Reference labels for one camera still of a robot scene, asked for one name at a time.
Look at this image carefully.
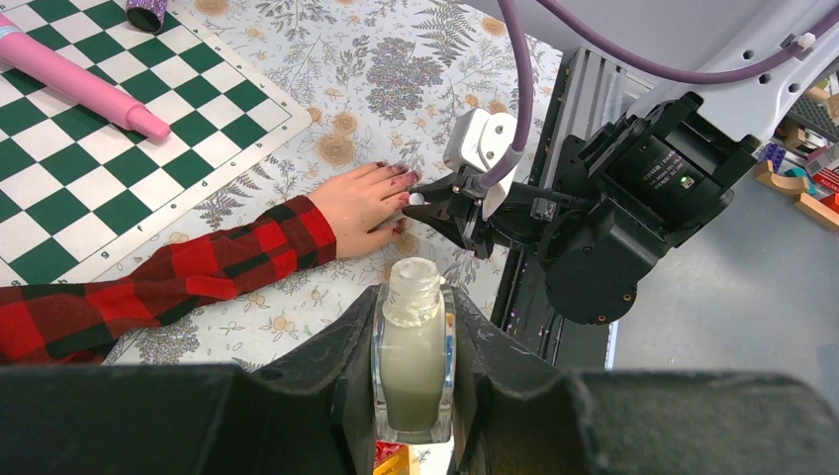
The white nail polish brush cap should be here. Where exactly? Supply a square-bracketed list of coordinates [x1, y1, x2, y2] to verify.
[408, 192, 426, 206]

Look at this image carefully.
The purple glitter toy microphone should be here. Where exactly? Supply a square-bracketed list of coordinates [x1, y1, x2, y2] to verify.
[125, 0, 168, 34]

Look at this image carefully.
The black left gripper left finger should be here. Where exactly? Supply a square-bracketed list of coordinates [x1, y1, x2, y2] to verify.
[1, 287, 377, 474]

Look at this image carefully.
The white cap nail polish bottle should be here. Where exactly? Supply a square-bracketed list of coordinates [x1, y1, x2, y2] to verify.
[371, 257, 456, 444]

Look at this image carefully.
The green white checkered board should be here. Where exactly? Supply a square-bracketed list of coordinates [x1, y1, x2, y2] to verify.
[1, 1, 311, 286]

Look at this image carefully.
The pink toy microphone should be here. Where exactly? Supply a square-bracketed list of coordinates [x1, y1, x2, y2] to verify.
[1, 17, 171, 141]

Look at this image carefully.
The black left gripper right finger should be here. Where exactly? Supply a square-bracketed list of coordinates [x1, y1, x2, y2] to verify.
[453, 289, 838, 474]

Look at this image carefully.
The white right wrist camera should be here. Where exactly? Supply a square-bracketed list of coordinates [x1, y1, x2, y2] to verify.
[442, 108, 519, 221]

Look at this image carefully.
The yellow toy block ramp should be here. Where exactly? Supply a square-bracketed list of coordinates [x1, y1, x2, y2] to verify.
[372, 441, 420, 475]

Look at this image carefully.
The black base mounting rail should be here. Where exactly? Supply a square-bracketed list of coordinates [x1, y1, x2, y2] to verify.
[490, 47, 657, 372]

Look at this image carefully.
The red black plaid shirt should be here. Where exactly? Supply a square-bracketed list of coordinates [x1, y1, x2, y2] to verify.
[1, 196, 336, 365]

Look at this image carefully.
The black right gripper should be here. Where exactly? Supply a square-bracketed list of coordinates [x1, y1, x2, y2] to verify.
[401, 166, 545, 260]

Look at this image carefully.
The floral patterned table mat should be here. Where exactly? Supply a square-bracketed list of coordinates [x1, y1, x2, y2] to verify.
[107, 1, 518, 370]

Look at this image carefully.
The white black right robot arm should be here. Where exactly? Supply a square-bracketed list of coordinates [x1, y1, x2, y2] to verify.
[405, 1, 838, 325]

